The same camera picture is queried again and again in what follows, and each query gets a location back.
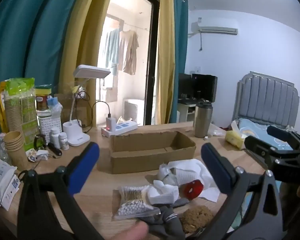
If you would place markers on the grey bed headboard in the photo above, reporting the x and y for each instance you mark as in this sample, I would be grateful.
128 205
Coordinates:
265 100

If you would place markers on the cotton swab bag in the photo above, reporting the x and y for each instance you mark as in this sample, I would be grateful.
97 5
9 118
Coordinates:
131 202

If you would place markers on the white side cabinet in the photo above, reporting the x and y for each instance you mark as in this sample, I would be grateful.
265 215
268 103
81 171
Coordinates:
187 110

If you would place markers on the black flashlight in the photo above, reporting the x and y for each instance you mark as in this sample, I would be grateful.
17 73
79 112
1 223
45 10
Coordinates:
54 149

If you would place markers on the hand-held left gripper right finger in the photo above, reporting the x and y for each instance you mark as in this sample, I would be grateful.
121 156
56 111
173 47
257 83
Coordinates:
215 172

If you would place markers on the black door frame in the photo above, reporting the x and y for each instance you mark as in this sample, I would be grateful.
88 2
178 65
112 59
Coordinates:
152 67

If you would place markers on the green paper cup package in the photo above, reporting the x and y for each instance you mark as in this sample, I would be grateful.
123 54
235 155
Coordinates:
22 105

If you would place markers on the white wipes packet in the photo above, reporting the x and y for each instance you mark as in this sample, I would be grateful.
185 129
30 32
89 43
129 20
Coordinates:
3 180

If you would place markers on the white pill bottle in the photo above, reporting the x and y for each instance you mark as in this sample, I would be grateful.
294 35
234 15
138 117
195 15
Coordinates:
55 136
63 140

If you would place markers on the yellow snack bag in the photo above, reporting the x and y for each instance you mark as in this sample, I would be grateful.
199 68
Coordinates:
1 105

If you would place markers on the blue printed blanket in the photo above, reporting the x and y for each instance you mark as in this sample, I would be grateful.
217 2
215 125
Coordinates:
255 130

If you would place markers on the white tissue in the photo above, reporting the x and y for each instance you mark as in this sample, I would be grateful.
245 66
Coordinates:
162 193

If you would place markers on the blue hanging shirt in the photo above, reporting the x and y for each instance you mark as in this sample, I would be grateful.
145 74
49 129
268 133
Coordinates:
111 50

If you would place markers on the wide teal curtain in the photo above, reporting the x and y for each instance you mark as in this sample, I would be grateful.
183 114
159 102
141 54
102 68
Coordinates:
27 30

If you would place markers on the narrow teal curtain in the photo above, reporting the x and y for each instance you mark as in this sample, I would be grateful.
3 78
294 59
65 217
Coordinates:
180 42

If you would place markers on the yellow green sponge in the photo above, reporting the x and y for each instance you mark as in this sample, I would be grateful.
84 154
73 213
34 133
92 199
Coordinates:
43 89

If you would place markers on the person's left hand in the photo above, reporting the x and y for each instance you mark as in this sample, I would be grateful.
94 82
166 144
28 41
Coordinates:
125 232

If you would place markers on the wide yellow curtain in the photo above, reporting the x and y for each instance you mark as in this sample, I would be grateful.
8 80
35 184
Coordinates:
87 30

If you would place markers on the white balcony appliance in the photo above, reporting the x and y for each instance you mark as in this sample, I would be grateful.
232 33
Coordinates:
133 111

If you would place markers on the narrow yellow curtain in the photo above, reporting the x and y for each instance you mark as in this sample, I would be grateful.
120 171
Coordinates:
165 55

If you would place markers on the white desk lamp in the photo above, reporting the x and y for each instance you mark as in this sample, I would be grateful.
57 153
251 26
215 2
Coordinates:
91 72

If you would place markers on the red spider plush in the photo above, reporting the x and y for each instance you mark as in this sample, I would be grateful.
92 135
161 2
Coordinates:
193 189

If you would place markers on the beige hanging shirt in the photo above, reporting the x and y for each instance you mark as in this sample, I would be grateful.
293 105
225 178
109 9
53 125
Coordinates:
130 52

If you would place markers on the grey dotted sock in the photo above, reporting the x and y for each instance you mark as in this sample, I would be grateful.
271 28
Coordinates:
181 202

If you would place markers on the brown sponge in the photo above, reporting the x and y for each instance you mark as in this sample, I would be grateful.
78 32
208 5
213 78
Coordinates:
197 217

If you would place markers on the white power strip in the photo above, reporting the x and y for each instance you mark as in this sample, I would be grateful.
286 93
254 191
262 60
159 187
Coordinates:
123 128

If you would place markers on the red label jar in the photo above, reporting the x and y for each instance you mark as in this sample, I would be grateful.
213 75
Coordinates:
41 101

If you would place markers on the crumpled clear wrapper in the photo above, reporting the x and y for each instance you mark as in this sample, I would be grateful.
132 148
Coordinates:
166 173

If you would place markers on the large black monitor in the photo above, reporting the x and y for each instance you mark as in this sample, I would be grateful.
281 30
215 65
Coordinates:
204 87

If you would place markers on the white perforated basket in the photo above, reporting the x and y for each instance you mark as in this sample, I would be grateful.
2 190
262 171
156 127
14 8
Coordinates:
50 127

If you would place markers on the cardboard box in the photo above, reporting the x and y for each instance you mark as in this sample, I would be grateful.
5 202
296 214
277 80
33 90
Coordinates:
145 161

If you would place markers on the white air conditioner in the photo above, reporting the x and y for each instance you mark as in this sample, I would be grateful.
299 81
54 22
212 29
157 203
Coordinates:
218 30

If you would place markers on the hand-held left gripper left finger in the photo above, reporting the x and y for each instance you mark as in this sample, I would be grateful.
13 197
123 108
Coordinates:
85 167

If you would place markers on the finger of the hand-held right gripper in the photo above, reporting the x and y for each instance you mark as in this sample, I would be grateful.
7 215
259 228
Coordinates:
255 147
277 131

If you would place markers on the clear plastic bag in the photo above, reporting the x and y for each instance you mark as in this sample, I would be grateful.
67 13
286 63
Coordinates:
216 131

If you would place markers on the steel tumbler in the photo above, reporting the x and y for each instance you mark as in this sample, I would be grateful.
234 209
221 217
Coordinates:
202 120

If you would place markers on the small black monitor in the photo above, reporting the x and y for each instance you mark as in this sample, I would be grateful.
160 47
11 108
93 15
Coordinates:
184 85

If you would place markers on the blue white plastic bag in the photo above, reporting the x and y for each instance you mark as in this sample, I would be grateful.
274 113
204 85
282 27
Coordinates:
53 103

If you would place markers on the black wristband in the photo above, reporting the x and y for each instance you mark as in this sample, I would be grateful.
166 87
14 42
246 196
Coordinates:
38 138

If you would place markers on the white charger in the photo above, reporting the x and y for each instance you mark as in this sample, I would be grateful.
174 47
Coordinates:
109 123

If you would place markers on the stack of brown paper cups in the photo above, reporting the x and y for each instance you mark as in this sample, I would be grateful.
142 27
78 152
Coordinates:
13 146

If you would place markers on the yellow tissue pack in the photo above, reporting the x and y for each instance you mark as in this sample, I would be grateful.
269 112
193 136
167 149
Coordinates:
235 138

